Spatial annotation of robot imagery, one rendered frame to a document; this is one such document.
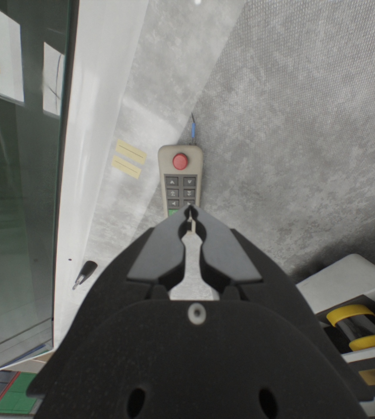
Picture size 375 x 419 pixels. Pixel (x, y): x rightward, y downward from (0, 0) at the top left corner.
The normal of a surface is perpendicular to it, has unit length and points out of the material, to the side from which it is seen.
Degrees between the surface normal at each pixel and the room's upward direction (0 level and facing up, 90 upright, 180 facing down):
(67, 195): 26
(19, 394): 90
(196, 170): 0
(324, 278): 90
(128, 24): 36
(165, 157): 0
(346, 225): 0
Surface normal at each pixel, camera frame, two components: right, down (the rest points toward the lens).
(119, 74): -0.47, 0.16
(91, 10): 0.37, 0.62
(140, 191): 0.00, 0.48
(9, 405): 0.50, -0.76
